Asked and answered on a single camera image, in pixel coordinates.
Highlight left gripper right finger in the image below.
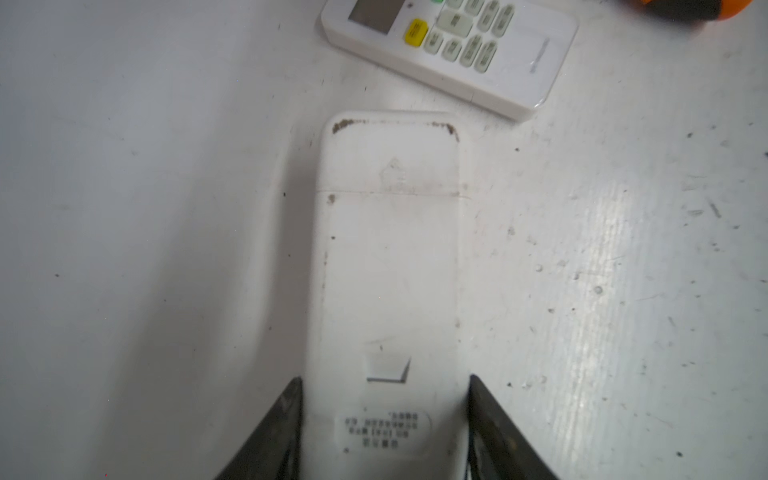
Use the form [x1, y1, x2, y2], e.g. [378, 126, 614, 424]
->
[466, 374, 558, 480]

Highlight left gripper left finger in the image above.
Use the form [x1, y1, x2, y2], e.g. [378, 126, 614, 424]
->
[215, 376, 303, 480]

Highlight white remote control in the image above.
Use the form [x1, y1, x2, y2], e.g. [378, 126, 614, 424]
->
[320, 0, 578, 121]
[299, 111, 470, 479]

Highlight orange black screwdriver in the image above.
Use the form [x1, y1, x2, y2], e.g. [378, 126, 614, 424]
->
[635, 0, 752, 22]

